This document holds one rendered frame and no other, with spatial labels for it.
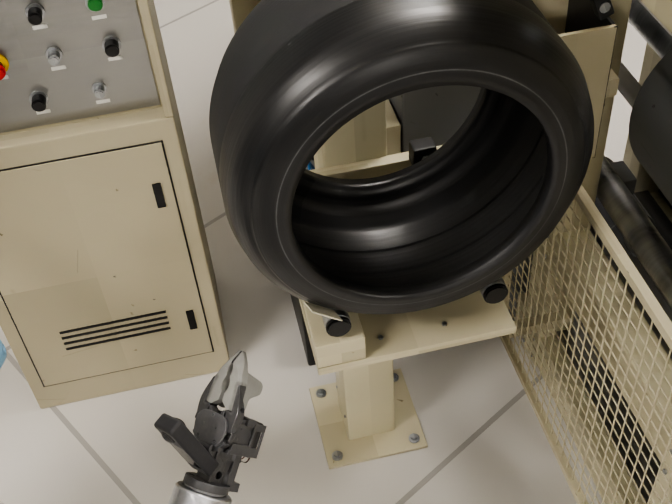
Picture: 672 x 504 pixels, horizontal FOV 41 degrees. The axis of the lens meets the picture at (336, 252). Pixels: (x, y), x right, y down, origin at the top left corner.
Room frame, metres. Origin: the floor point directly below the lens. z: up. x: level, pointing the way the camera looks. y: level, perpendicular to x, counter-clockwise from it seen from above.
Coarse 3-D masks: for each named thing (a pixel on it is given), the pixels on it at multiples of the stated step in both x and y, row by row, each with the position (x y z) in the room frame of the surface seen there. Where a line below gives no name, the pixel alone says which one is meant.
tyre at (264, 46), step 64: (320, 0) 1.13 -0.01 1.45; (384, 0) 1.08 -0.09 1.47; (448, 0) 1.08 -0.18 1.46; (512, 0) 1.13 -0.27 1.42; (256, 64) 1.09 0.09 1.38; (320, 64) 1.02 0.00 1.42; (384, 64) 1.00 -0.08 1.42; (448, 64) 1.01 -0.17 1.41; (512, 64) 1.03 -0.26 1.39; (576, 64) 1.10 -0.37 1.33; (256, 128) 1.01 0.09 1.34; (320, 128) 0.98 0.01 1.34; (512, 128) 1.29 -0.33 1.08; (576, 128) 1.05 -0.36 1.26; (256, 192) 0.98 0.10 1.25; (320, 192) 1.26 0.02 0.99; (384, 192) 1.28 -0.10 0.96; (448, 192) 1.28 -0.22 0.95; (512, 192) 1.20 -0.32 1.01; (576, 192) 1.07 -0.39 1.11; (256, 256) 0.99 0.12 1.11; (320, 256) 1.14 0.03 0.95; (384, 256) 1.17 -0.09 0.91; (448, 256) 1.14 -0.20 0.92; (512, 256) 1.03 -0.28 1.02
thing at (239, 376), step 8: (240, 352) 0.89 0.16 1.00; (240, 360) 0.88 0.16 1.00; (240, 368) 0.87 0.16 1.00; (232, 376) 0.86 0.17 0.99; (240, 376) 0.85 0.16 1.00; (248, 376) 0.86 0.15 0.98; (232, 384) 0.85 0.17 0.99; (240, 384) 0.84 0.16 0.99; (248, 384) 0.86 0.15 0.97; (256, 384) 0.86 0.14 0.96; (232, 392) 0.84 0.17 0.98; (248, 392) 0.85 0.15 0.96; (256, 392) 0.86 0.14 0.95; (224, 400) 0.83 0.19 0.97; (232, 400) 0.82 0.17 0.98; (248, 400) 0.84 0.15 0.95
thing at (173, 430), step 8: (160, 416) 0.79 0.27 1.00; (168, 416) 0.79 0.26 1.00; (160, 424) 0.78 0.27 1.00; (168, 424) 0.77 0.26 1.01; (176, 424) 0.77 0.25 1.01; (184, 424) 0.78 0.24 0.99; (160, 432) 0.78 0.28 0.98; (168, 432) 0.76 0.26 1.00; (176, 432) 0.76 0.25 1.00; (184, 432) 0.76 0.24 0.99; (168, 440) 0.76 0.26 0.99; (176, 440) 0.75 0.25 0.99; (184, 440) 0.76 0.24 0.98; (192, 440) 0.76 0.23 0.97; (176, 448) 0.77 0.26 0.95; (184, 448) 0.75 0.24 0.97; (192, 448) 0.76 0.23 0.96; (200, 448) 0.76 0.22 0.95; (184, 456) 0.77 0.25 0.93; (192, 456) 0.75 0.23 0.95; (200, 456) 0.75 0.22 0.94; (208, 456) 0.76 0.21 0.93; (192, 464) 0.76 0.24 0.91; (200, 464) 0.75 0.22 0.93; (208, 464) 0.75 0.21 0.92; (216, 464) 0.76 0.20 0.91; (208, 472) 0.75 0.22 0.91
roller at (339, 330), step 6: (336, 312) 1.03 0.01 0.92; (342, 312) 1.03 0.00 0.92; (324, 318) 1.03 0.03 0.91; (330, 318) 1.02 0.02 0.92; (342, 318) 1.02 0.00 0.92; (348, 318) 1.03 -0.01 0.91; (324, 324) 1.02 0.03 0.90; (330, 324) 1.01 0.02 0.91; (336, 324) 1.01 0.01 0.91; (342, 324) 1.01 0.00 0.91; (348, 324) 1.02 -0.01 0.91; (330, 330) 1.01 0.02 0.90; (336, 330) 1.01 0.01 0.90; (342, 330) 1.01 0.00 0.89; (348, 330) 1.02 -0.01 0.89; (336, 336) 1.01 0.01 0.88
